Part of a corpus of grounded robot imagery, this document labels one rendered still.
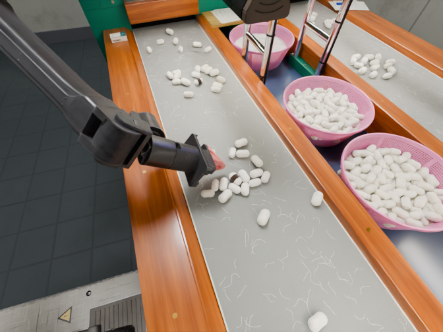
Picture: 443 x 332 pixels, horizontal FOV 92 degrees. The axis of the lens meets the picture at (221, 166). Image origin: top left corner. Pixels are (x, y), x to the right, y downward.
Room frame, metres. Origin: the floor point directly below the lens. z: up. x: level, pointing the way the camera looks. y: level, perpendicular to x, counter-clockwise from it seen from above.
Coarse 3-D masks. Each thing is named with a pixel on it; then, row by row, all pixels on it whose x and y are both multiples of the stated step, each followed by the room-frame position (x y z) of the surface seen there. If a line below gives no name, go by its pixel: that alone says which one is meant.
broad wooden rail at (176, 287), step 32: (128, 32) 0.99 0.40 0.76; (128, 64) 0.74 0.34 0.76; (128, 96) 0.56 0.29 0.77; (128, 192) 0.22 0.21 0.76; (160, 192) 0.22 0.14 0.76; (160, 224) 0.15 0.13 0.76; (192, 224) 0.16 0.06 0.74; (160, 256) 0.09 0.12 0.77; (192, 256) 0.09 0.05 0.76; (160, 288) 0.04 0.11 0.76; (192, 288) 0.04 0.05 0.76; (160, 320) -0.01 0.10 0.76; (192, 320) -0.01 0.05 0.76
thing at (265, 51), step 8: (248, 24) 0.79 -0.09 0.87; (272, 24) 0.65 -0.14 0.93; (248, 32) 0.79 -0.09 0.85; (272, 32) 0.65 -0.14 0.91; (248, 40) 0.79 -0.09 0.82; (256, 40) 0.73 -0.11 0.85; (272, 40) 0.65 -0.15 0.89; (248, 48) 0.80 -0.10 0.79; (256, 48) 0.71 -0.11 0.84; (264, 48) 0.66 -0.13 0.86; (264, 56) 0.66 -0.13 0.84; (264, 64) 0.65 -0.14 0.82; (264, 72) 0.65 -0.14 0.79; (264, 80) 0.65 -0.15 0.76
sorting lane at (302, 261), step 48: (144, 48) 0.90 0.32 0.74; (192, 48) 0.90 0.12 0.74; (192, 96) 0.59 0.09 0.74; (240, 96) 0.59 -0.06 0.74; (192, 192) 0.23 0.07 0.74; (240, 192) 0.23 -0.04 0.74; (288, 192) 0.23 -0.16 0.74; (240, 240) 0.12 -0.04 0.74; (288, 240) 0.12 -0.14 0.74; (336, 240) 0.12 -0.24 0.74; (240, 288) 0.04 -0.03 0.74; (288, 288) 0.04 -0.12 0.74; (336, 288) 0.04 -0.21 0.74; (384, 288) 0.04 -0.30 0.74
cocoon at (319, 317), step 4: (316, 312) 0.00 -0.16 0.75; (320, 312) 0.00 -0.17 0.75; (312, 316) -0.01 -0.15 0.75; (316, 316) -0.01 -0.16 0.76; (320, 316) -0.01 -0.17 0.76; (324, 316) -0.01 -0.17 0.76; (308, 320) -0.01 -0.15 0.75; (312, 320) -0.01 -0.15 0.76; (316, 320) -0.01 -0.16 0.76; (320, 320) -0.01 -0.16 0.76; (324, 320) -0.01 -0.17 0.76; (308, 324) -0.02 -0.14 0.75; (312, 324) -0.02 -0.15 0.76; (316, 324) -0.02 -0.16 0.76; (320, 324) -0.02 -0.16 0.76; (324, 324) -0.02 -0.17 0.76; (312, 328) -0.02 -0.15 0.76; (316, 328) -0.02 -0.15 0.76; (320, 328) -0.02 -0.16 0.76
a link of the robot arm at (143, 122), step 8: (120, 112) 0.25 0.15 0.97; (136, 112) 0.33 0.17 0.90; (144, 112) 0.34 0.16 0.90; (120, 120) 0.23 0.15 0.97; (128, 120) 0.24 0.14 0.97; (136, 120) 0.26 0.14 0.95; (144, 120) 0.31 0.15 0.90; (152, 120) 0.32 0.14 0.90; (136, 128) 0.23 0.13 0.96; (144, 128) 0.24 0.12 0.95; (152, 128) 0.29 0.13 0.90; (160, 128) 0.30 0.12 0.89; (144, 136) 0.24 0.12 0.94; (160, 136) 0.29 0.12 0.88; (136, 144) 0.23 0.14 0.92; (144, 144) 0.23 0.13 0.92; (136, 152) 0.22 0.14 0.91; (96, 160) 0.20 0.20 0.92; (128, 160) 0.21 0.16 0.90; (128, 168) 0.21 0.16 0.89
